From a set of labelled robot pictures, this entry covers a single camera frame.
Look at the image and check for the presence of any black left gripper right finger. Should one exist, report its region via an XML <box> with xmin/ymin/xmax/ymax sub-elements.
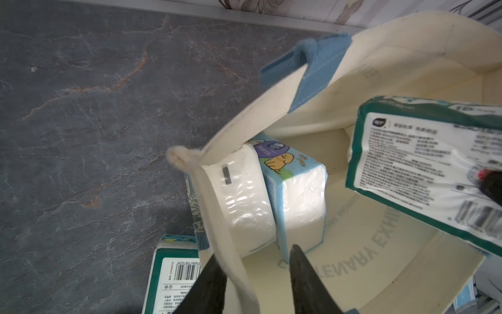
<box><xmin>290</xmin><ymin>245</ymin><xmax>343</xmax><ymax>314</ymax></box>

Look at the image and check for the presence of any light blue tissue pack front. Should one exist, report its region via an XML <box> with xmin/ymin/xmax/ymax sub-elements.
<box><xmin>248</xmin><ymin>133</ymin><xmax>328</xmax><ymax>262</ymax></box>

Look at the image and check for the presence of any green white tissue pack front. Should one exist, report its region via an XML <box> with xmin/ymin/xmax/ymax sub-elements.
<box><xmin>142</xmin><ymin>234</ymin><xmax>201</xmax><ymax>314</ymax></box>

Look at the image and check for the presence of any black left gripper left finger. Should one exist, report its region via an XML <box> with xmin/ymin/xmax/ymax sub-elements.
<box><xmin>174</xmin><ymin>255</ymin><xmax>227</xmax><ymax>314</ymax></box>

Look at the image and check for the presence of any light blue purple-logo tissue pack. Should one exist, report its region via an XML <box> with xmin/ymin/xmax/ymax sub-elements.
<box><xmin>452</xmin><ymin>277</ymin><xmax>478</xmax><ymax>314</ymax></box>

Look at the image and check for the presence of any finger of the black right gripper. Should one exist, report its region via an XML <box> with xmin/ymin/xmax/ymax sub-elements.
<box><xmin>478</xmin><ymin>170</ymin><xmax>502</xmax><ymax>206</ymax></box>

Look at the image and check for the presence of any green white tissue pack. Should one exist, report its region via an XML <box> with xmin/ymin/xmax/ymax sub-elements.
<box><xmin>346</xmin><ymin>96</ymin><xmax>501</xmax><ymax>255</ymax></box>
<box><xmin>142</xmin><ymin>234</ymin><xmax>201</xmax><ymax>314</ymax></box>

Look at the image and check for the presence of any floral cartoon tissue pack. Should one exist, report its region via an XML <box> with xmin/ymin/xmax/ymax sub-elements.
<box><xmin>203</xmin><ymin>144</ymin><xmax>277</xmax><ymax>257</ymax></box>

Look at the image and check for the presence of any cream canvas tote bag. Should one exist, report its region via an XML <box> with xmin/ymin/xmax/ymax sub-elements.
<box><xmin>167</xmin><ymin>11</ymin><xmax>501</xmax><ymax>313</ymax></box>

